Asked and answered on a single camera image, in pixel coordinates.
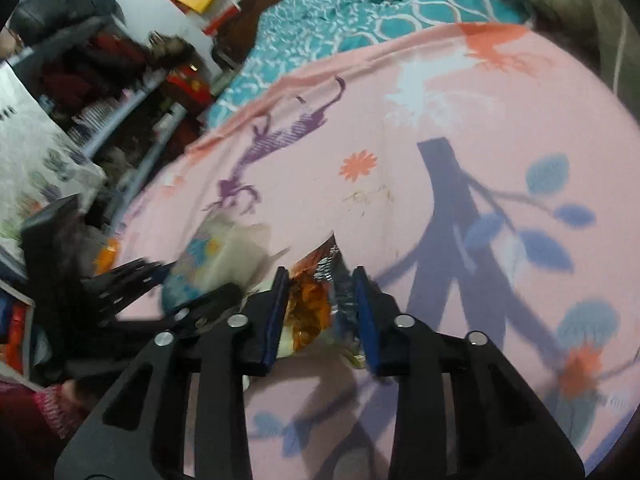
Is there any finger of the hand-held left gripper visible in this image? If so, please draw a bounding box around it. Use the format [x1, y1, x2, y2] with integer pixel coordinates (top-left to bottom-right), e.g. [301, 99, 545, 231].
[82, 257, 176, 328]
[170, 282, 246, 326]

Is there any person's left forearm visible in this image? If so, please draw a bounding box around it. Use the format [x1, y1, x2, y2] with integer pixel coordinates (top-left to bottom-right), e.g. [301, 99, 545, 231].
[0, 380, 101, 480]

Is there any dark wooden headboard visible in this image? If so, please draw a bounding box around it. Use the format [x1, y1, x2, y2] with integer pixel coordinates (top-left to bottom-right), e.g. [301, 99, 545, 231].
[212, 0, 351, 68]

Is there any teal patterned blanket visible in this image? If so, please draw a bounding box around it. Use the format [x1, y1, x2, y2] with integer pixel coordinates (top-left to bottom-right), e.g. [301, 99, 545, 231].
[207, 0, 531, 128]

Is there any pile of dark clothes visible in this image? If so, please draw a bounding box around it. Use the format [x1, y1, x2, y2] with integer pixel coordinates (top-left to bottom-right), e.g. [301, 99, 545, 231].
[10, 0, 151, 111]

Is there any shiny orange snack wrapper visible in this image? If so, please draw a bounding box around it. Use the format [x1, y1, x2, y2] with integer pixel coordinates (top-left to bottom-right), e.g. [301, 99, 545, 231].
[277, 232, 371, 366]

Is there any white blue wrapper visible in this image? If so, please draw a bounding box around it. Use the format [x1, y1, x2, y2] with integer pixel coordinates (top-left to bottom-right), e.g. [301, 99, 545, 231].
[160, 210, 291, 321]

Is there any red box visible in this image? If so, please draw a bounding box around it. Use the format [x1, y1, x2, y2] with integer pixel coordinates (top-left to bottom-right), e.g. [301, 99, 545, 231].
[165, 65, 211, 106]

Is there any white floral cloth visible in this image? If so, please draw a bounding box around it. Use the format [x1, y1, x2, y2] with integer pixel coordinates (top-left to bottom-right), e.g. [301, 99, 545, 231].
[0, 65, 106, 271]

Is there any grey cloth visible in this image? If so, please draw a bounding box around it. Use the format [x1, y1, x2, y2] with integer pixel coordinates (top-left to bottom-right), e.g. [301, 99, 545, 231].
[450, 0, 640, 126]

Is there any red white wall hanging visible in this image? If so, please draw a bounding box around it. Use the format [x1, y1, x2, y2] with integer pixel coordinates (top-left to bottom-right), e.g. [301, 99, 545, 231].
[202, 0, 241, 36]

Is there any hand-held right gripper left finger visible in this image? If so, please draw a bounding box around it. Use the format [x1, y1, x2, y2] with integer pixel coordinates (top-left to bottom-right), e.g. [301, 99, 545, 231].
[55, 266, 290, 480]

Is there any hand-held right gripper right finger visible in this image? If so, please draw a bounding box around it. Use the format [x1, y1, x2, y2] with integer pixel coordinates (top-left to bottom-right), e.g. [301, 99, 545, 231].
[352, 266, 586, 480]

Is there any metal storage rack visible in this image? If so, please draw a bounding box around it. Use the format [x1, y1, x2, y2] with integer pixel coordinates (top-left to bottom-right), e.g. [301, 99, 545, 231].
[65, 67, 206, 221]

